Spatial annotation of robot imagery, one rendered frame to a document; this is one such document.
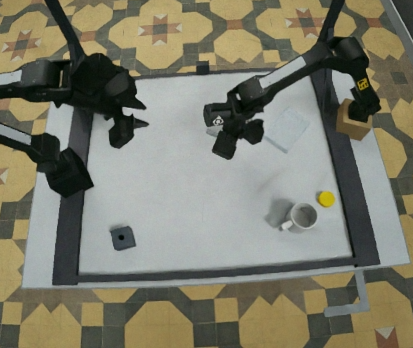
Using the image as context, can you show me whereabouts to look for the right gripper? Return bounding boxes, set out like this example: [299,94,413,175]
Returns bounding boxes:
[85,88,150,149]

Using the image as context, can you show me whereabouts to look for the grey mug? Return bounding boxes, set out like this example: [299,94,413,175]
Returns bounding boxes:
[278,201,318,234]

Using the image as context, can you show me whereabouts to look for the grey metal peg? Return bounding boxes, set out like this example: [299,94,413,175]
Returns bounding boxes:
[206,129,218,138]

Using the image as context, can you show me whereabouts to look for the yellow short cylinder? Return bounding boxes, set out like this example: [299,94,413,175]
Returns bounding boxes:
[318,191,335,208]

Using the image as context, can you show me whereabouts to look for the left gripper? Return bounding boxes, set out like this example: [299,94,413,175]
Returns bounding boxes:
[211,122,248,160]

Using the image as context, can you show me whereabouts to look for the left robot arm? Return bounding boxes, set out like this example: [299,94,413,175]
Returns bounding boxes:
[203,36,382,145]

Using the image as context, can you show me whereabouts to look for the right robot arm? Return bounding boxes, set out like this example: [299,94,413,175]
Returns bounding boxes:
[0,53,137,180]

